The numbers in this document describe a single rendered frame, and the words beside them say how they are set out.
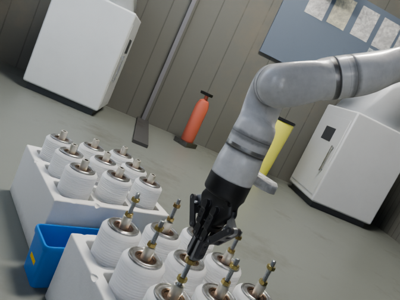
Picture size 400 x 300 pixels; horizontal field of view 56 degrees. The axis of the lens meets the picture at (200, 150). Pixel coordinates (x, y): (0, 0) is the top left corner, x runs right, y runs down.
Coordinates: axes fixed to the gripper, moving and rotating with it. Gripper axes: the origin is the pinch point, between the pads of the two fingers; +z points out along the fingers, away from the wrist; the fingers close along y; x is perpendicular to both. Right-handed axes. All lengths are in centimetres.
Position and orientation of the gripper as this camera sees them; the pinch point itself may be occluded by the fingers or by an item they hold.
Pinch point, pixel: (197, 247)
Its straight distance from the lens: 69.0
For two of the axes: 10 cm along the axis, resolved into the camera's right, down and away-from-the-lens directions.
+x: 7.4, 2.2, 6.4
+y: 5.4, 3.9, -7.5
